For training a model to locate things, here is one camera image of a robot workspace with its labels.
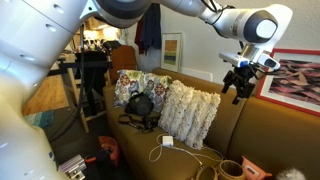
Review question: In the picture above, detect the white power adapter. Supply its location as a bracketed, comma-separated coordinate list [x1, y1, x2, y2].
[162, 135, 174, 147]

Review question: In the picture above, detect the floral patterned pillow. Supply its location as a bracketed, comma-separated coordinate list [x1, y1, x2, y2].
[114, 69, 172, 112]

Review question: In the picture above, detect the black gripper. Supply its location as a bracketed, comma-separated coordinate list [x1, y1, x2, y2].
[221, 66, 255, 105]

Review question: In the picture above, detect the shaggy cream pillow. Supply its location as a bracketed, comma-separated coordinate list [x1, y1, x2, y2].
[158, 80, 221, 150]

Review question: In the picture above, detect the wooden stool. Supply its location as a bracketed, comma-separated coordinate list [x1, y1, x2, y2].
[58, 51, 110, 133]

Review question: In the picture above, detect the white fluffy plush toy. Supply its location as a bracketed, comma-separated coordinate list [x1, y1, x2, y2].
[276, 168, 306, 180]

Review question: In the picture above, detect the orange red bag on floor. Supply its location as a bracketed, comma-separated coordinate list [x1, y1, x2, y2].
[98, 136, 120, 167]

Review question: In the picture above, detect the silver metal block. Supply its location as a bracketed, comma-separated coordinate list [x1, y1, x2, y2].
[59, 154, 87, 180]

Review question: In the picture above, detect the black dslr camera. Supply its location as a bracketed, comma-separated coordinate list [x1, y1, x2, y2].
[118, 114, 159, 133]

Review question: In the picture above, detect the small framed wall art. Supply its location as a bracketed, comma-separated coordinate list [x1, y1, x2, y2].
[161, 33, 183, 72]

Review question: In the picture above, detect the tan leather sofa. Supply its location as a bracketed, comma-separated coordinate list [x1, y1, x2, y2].
[102, 67, 320, 180]

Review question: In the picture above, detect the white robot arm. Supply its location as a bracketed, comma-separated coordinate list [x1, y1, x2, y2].
[0, 0, 293, 180]

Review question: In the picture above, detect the hanging dark jacket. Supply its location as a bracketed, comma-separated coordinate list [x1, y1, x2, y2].
[134, 3, 162, 54]

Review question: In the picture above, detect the red framed picture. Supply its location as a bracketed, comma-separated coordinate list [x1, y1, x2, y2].
[257, 49, 320, 116]

